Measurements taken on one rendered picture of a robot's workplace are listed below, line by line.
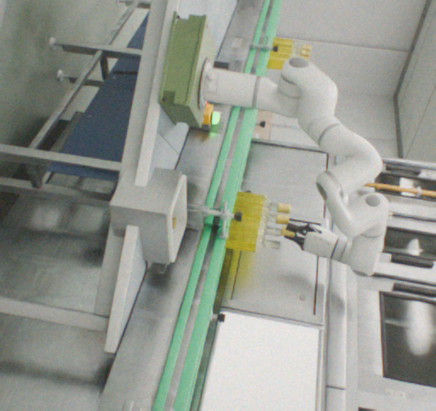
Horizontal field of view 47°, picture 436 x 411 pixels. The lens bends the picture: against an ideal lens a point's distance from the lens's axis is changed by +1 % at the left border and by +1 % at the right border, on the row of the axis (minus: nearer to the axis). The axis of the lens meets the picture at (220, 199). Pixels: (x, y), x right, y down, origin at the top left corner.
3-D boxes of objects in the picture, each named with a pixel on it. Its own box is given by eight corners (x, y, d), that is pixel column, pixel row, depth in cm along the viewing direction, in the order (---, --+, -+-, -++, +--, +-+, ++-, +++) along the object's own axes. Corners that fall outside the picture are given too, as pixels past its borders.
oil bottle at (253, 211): (208, 219, 178) (267, 228, 176) (208, 208, 174) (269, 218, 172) (211, 207, 182) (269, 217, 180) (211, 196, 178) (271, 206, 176)
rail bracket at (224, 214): (201, 236, 163) (238, 242, 162) (202, 201, 151) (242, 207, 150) (203, 229, 165) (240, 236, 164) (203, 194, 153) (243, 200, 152)
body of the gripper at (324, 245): (338, 250, 172) (306, 239, 175) (344, 231, 164) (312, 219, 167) (331, 266, 167) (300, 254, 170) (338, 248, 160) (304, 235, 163)
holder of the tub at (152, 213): (144, 271, 151) (169, 276, 150) (137, 209, 131) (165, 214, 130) (159, 229, 163) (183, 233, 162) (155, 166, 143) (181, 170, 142)
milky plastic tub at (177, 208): (144, 261, 147) (173, 266, 146) (138, 209, 131) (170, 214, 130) (160, 218, 159) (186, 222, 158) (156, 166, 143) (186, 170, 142)
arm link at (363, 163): (308, 138, 130) (341, 173, 122) (352, 112, 132) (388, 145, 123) (312, 169, 141) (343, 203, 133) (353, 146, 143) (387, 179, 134)
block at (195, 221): (180, 229, 163) (201, 232, 162) (180, 209, 156) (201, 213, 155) (182, 221, 165) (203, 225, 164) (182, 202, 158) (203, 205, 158)
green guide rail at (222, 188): (204, 208, 160) (228, 213, 160) (204, 207, 160) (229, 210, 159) (269, -15, 281) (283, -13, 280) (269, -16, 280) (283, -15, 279)
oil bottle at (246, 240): (201, 244, 170) (263, 254, 168) (201, 233, 166) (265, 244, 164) (204, 231, 174) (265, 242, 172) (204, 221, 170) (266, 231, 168)
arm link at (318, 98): (313, 152, 136) (325, 104, 124) (268, 105, 150) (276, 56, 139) (341, 144, 139) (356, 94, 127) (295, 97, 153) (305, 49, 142)
